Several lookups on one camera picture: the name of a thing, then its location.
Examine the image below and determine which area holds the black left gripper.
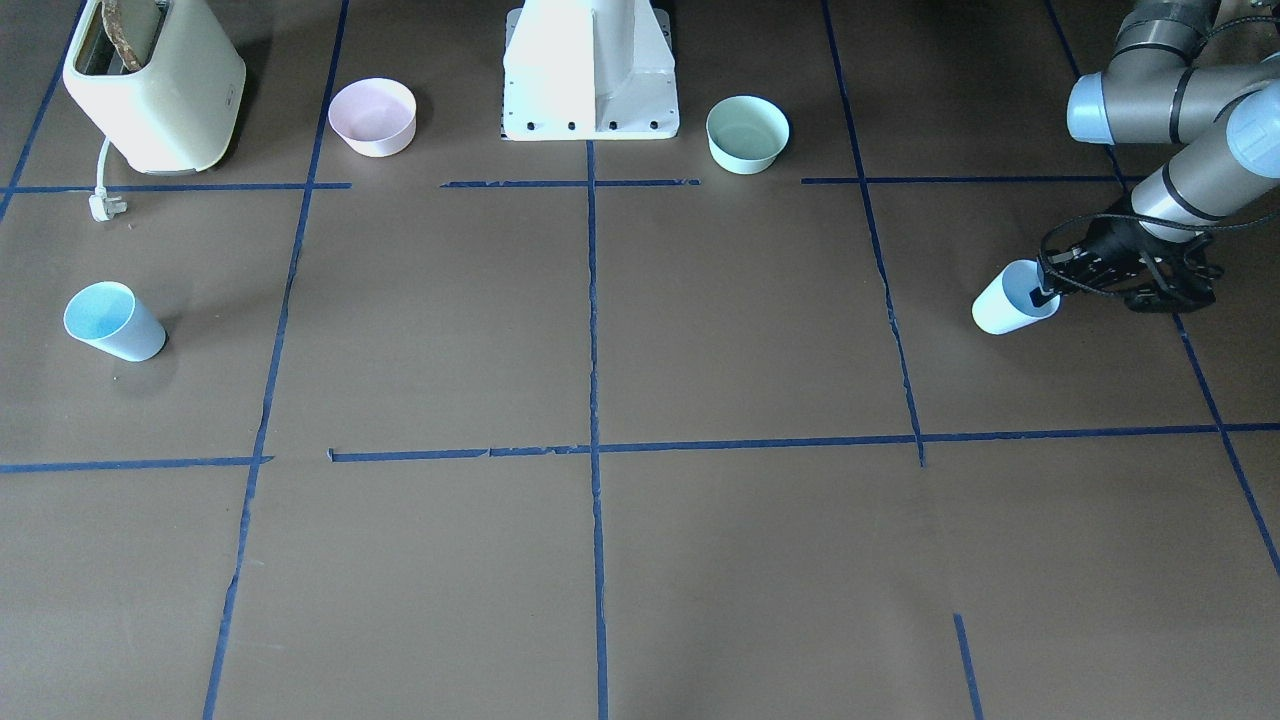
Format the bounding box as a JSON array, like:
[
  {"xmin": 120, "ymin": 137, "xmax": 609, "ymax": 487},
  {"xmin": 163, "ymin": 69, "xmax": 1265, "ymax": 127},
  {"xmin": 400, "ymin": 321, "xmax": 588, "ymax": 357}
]
[{"xmin": 1028, "ymin": 213, "xmax": 1221, "ymax": 313}]

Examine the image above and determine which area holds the blue cup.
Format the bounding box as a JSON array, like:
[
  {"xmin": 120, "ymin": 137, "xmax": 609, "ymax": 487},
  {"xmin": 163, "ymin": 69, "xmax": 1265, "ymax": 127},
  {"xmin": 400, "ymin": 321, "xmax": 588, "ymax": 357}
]
[
  {"xmin": 63, "ymin": 281, "xmax": 168, "ymax": 363},
  {"xmin": 972, "ymin": 259, "xmax": 1061, "ymax": 334}
]

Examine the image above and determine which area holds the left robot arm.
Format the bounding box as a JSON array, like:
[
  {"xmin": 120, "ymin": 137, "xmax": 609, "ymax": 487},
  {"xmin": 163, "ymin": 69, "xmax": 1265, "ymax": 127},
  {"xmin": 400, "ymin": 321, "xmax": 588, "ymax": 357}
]
[{"xmin": 1028, "ymin": 1, "xmax": 1279, "ymax": 313}]

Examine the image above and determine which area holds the green bowl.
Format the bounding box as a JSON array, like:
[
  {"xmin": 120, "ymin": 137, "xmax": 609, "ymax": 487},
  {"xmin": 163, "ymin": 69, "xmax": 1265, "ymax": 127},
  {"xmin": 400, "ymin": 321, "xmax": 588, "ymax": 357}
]
[{"xmin": 705, "ymin": 95, "xmax": 791, "ymax": 176}]

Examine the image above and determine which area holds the pink bowl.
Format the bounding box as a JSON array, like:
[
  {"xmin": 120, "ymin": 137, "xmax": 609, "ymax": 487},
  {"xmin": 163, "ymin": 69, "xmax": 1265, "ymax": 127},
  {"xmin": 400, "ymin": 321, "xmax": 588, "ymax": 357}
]
[{"xmin": 326, "ymin": 77, "xmax": 419, "ymax": 158}]

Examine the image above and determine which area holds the cream toaster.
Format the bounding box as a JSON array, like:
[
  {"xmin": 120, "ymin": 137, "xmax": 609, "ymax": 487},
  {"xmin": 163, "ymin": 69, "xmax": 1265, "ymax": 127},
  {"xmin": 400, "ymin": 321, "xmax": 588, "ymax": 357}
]
[{"xmin": 61, "ymin": 1, "xmax": 246, "ymax": 176}]

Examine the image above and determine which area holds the toast slice in toaster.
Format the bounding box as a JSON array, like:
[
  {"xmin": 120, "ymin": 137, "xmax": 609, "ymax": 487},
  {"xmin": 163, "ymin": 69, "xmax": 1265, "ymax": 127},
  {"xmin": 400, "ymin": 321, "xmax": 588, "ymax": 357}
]
[{"xmin": 100, "ymin": 0, "xmax": 164, "ymax": 73}]

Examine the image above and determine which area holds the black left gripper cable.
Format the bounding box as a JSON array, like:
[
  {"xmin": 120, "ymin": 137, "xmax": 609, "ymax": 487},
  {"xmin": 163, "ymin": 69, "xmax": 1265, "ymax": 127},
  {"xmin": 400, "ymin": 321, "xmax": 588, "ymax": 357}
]
[{"xmin": 1038, "ymin": 10, "xmax": 1280, "ymax": 299}]

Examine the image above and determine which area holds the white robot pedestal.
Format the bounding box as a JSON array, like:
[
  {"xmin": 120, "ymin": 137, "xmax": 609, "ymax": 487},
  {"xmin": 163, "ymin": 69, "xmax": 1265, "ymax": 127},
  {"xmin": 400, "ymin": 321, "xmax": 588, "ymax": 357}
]
[{"xmin": 500, "ymin": 1, "xmax": 681, "ymax": 142}]

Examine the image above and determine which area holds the white toaster power cable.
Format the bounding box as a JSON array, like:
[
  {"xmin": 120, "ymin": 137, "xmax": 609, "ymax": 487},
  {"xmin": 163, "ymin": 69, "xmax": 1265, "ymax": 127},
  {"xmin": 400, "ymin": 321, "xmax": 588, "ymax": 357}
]
[{"xmin": 88, "ymin": 137, "xmax": 129, "ymax": 223}]

